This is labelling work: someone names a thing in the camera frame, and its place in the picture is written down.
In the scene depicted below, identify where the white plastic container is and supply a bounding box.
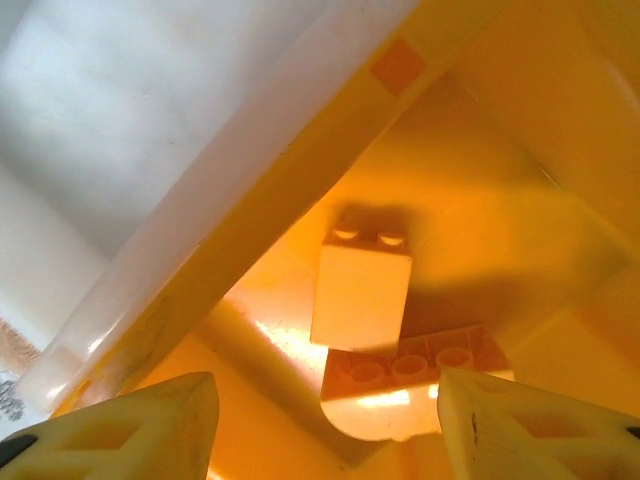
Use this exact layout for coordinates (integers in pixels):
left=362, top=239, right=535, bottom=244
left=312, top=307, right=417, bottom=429
left=0, top=0, right=425, bottom=416

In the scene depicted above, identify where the flat yellow lego brick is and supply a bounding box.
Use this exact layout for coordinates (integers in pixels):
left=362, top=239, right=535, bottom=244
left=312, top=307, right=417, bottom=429
left=317, top=323, right=516, bottom=444

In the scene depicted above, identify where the floral patterned table cover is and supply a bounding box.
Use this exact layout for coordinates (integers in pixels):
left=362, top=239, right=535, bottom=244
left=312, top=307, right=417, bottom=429
left=0, top=314, right=41, bottom=441

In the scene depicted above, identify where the yellow plastic container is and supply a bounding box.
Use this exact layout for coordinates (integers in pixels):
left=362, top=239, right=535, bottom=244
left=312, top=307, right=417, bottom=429
left=49, top=0, right=640, bottom=480

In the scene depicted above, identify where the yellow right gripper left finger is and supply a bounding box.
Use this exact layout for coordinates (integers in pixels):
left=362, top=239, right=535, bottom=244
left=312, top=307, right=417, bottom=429
left=0, top=371, right=221, bottom=480

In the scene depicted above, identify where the tall yellow lego brick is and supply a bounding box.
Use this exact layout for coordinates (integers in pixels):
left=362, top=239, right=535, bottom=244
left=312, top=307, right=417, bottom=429
left=309, top=201, right=414, bottom=354

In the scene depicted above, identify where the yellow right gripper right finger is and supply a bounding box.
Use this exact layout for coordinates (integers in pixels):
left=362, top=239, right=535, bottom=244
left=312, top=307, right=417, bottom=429
left=436, top=368, right=640, bottom=480

